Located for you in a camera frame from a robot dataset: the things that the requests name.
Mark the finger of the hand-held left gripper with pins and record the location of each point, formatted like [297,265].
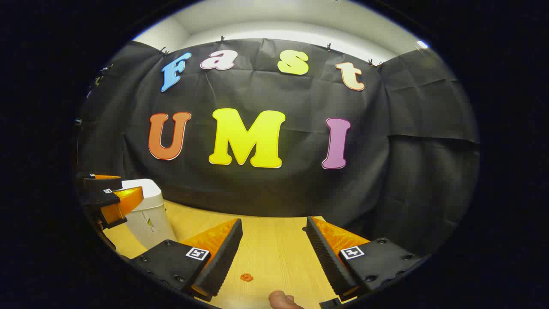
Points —
[103,184]
[101,198]

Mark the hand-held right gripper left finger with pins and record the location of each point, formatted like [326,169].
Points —
[223,257]

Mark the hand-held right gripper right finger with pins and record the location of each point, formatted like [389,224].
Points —
[328,257]

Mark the orange paper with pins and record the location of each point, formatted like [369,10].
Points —
[246,277]

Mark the white desktop garbage bin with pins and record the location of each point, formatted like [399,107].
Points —
[150,223]

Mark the wooden desktop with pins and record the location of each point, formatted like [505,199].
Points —
[274,249]

